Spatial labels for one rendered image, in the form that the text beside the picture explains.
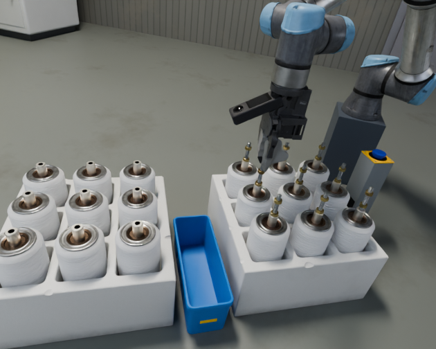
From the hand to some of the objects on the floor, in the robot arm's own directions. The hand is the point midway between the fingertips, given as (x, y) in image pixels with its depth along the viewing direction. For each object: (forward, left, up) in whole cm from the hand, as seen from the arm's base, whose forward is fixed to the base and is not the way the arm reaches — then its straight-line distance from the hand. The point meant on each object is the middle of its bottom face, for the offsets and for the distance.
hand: (260, 162), depth 78 cm
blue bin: (+14, -10, -35) cm, 39 cm away
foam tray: (-6, +11, -35) cm, 37 cm away
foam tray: (+20, -37, -35) cm, 55 cm away
